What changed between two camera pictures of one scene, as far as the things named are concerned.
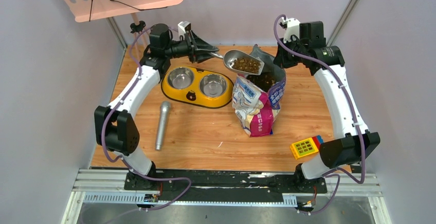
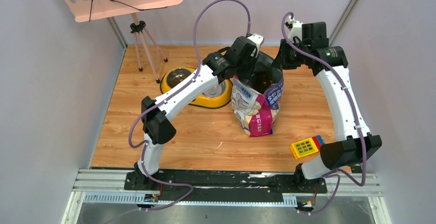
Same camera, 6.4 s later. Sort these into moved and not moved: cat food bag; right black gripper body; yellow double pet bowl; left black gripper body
Moved: left black gripper body
Not moved: cat food bag; yellow double pet bowl; right black gripper body
